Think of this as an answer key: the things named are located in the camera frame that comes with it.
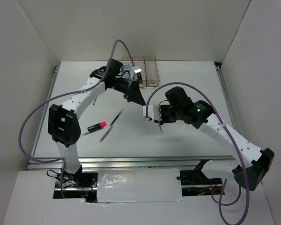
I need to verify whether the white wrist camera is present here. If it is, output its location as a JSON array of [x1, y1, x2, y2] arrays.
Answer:
[[130, 66, 142, 81], [142, 105, 162, 122]]

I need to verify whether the left clear storage bin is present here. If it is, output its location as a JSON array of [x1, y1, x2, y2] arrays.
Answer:
[[121, 57, 134, 81]]

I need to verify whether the clear storage bin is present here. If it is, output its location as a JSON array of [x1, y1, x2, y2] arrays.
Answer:
[[144, 56, 160, 87], [121, 57, 134, 81], [133, 56, 147, 88]]

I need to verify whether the dark blue gel pen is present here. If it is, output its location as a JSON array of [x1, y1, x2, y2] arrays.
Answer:
[[110, 108, 125, 127]]

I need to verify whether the right clear storage bin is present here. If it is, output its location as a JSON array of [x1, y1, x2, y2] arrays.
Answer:
[[144, 56, 160, 87]]

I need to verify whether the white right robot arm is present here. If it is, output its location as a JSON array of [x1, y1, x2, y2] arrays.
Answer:
[[159, 87, 274, 191]]

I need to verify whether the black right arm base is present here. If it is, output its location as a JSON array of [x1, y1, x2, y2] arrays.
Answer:
[[177, 170, 222, 196]]

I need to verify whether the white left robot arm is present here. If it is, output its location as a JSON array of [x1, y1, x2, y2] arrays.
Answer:
[[48, 59, 146, 187]]

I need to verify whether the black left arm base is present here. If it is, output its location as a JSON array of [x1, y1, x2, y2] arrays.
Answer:
[[46, 170, 98, 203]]

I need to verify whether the middle clear storage bin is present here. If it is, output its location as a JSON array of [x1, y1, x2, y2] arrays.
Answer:
[[133, 56, 147, 88]]

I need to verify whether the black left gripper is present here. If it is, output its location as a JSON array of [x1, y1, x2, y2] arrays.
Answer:
[[112, 76, 145, 105]]

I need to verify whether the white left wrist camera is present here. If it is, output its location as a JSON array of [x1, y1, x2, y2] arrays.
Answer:
[[130, 66, 142, 81]]

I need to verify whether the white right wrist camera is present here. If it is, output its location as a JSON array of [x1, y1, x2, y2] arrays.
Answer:
[[142, 105, 162, 122]]

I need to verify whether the yellow capped black highlighter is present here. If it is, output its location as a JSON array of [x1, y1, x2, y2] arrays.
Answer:
[[138, 76, 144, 86]]

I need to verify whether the pink capped black highlighter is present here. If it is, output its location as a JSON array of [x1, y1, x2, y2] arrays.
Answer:
[[87, 121, 107, 133]]

